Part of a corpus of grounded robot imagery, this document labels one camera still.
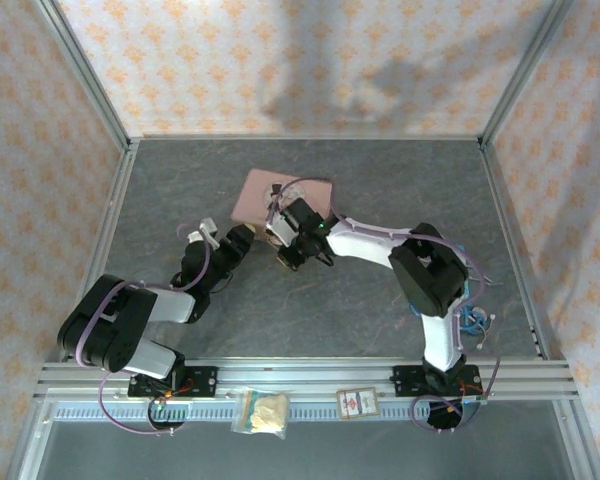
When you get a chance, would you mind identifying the pink tin box with cartoon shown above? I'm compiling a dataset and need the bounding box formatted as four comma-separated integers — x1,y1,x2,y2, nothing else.
231,168,335,245

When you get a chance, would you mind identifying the clear plastic bag of snacks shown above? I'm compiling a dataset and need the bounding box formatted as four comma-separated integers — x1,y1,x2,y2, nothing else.
229,388,291,441

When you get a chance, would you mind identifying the small card pack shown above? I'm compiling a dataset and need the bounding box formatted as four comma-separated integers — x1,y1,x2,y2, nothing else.
335,387,380,420

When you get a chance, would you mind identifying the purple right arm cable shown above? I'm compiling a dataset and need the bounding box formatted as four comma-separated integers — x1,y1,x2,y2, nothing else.
267,177,504,435

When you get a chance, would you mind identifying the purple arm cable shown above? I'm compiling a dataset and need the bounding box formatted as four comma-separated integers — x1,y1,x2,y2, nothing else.
74,222,217,436
267,177,504,435

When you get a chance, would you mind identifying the thin aluminium frame rail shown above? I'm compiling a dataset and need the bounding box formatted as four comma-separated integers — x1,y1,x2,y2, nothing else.
128,132,484,143

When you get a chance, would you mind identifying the aluminium side frame rail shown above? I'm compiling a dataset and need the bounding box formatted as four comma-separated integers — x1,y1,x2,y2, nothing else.
479,141,567,361
42,141,141,369

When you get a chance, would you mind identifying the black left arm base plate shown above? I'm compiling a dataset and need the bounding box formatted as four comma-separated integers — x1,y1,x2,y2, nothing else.
127,366,219,399

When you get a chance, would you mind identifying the wide aluminium frame rail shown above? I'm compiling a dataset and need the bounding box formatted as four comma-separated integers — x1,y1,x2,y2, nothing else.
33,357,580,400

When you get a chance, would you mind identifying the slotted grey cable duct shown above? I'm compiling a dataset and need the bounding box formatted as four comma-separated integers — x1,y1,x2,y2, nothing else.
53,403,562,422

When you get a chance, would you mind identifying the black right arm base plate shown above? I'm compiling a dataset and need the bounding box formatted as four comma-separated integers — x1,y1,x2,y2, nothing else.
390,364,481,398

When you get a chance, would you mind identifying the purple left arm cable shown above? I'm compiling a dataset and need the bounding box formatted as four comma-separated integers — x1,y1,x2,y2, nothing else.
74,222,217,436

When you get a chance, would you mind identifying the coiled blue cable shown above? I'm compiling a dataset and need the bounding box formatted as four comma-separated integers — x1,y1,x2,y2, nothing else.
457,243,497,349

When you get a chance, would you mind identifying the aluminium frame post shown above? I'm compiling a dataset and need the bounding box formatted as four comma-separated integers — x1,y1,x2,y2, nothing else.
478,0,576,147
33,0,132,147

